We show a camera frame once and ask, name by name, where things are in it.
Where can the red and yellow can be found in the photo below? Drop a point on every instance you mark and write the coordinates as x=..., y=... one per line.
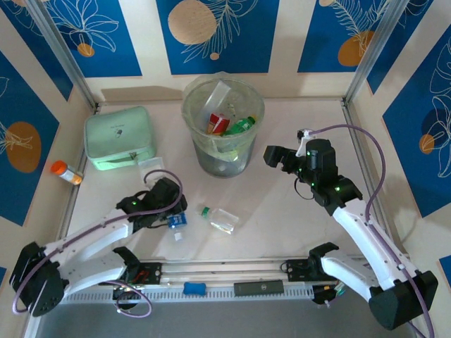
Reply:
x=217, y=123

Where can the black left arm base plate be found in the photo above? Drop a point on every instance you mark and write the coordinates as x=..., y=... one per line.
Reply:
x=151, y=273

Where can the clear plastic bin liner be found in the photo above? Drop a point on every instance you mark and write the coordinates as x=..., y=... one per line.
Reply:
x=206, y=142

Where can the blue label water bottle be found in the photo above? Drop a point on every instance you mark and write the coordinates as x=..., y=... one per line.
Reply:
x=176, y=220

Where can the clear bin with green liner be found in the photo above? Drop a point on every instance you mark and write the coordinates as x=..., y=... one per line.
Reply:
x=225, y=169

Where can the green bottle with yellow cap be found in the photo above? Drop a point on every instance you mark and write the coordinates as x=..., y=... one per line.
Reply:
x=239, y=126

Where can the clear rectangular plastic box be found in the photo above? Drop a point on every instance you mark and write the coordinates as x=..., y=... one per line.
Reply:
x=215, y=100

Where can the mint green medicine bag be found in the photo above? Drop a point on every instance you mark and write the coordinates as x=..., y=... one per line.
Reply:
x=120, y=134

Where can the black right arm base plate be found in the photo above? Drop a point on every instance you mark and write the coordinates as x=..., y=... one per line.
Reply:
x=296, y=269

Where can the aluminium frame post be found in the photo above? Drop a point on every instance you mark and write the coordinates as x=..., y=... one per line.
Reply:
x=375, y=53
x=64, y=53

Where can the clear bottle with green cap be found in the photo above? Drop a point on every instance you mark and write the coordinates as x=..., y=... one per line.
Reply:
x=222, y=220

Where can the blue foam block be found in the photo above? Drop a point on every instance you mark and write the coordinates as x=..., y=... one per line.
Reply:
x=194, y=288

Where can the clear plastic zip packet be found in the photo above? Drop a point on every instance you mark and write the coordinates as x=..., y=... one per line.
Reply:
x=151, y=165

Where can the black rectangular bar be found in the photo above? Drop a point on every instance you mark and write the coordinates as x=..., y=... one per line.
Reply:
x=259, y=287

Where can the aluminium mounting rail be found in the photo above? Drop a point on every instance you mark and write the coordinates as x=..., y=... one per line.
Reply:
x=218, y=269

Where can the pill bottle with orange cap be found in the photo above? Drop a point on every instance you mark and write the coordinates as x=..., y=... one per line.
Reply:
x=68, y=173

